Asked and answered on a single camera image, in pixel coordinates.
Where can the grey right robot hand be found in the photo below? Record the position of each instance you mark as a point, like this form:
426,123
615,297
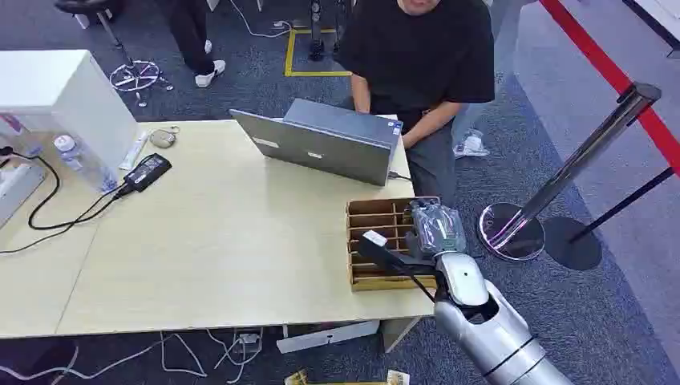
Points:
438,228

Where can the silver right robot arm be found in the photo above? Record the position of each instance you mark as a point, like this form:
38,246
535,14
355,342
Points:
494,329

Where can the wooden box of cards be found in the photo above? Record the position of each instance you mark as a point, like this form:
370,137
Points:
372,218

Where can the person's white shoe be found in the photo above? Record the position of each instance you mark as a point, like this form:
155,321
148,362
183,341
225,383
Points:
471,144

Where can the grey laptop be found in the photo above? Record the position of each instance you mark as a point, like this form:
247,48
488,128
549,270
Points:
324,149

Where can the white power strip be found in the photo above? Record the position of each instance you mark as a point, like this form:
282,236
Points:
327,337

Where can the person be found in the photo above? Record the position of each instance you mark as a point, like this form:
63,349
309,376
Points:
419,53

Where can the yellow floor tape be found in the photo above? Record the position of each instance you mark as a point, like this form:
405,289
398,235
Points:
289,53

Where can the black tripod stand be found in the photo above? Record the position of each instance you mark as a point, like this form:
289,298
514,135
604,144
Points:
317,32

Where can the red barrier belt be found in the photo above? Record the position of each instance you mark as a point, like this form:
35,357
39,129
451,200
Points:
611,69

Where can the black power adapter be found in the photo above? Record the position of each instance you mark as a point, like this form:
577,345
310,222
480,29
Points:
147,172

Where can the standing person's legs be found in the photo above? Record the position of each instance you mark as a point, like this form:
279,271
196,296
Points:
191,37

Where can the white tube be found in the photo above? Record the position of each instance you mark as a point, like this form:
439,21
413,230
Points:
134,151

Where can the office stool with chrome base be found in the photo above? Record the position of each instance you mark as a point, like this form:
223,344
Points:
135,75

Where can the clear water bottle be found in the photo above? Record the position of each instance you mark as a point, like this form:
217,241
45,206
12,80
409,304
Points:
79,162

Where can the white cabinet box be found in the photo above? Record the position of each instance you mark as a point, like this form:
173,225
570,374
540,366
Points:
58,90

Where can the white tray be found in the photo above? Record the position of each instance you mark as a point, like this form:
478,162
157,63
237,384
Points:
16,191

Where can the black stanchion post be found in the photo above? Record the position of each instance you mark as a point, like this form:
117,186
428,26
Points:
571,244

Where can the chrome stanchion post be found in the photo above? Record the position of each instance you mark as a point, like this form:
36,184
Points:
573,167

